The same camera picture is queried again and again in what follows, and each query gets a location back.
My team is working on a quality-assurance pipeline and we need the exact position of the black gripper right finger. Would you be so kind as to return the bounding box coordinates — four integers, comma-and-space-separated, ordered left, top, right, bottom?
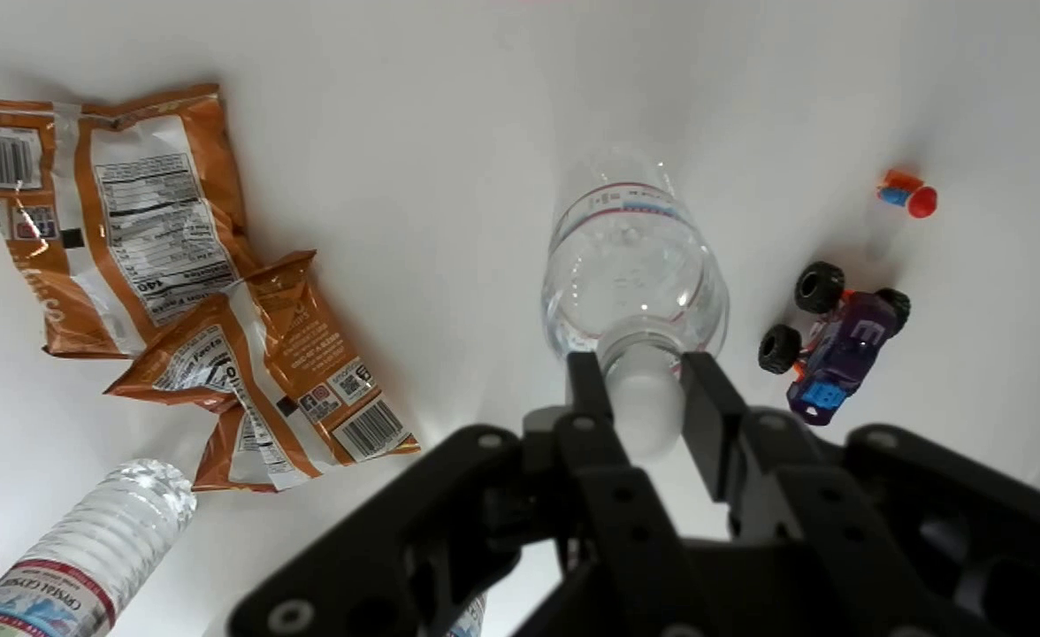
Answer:
677, 346, 811, 541

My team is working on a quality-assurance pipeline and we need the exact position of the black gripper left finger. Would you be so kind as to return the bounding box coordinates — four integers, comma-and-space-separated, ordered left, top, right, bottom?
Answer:
519, 346, 680, 565

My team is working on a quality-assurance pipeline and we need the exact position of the small red blue toy piece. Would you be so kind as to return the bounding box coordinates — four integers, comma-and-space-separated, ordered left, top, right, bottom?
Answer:
877, 165, 945, 221

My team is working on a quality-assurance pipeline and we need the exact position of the purple blue toy car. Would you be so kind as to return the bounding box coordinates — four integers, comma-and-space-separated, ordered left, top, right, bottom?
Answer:
759, 259, 917, 428

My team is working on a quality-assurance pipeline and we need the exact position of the capped clear water bottle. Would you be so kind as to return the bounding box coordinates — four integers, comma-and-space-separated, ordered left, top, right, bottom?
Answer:
0, 456, 202, 637

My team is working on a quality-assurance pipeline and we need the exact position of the white bottle cap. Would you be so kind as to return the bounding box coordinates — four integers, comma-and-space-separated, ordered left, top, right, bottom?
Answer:
605, 341, 689, 458

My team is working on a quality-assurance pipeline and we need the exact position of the orange snack bag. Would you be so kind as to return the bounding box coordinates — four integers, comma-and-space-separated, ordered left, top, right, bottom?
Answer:
102, 246, 424, 494
0, 77, 258, 359

